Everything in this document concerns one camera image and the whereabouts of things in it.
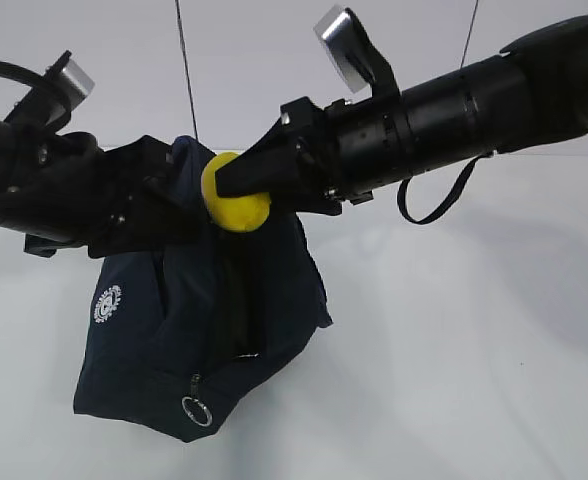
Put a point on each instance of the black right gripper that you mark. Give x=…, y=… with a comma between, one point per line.
x=353, y=149

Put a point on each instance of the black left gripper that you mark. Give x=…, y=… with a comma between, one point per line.
x=120, y=200

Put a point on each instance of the yellow lemon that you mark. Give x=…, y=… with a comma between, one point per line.
x=237, y=214

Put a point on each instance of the dark navy lunch bag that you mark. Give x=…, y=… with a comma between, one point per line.
x=178, y=336

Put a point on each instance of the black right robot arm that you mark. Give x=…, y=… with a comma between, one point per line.
x=533, y=92

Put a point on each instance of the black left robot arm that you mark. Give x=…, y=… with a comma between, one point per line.
x=23, y=152

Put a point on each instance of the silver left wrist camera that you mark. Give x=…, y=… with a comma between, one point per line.
x=40, y=109

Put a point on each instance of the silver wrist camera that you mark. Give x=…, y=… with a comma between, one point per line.
x=355, y=58
x=40, y=109

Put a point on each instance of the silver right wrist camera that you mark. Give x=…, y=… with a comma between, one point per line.
x=355, y=58

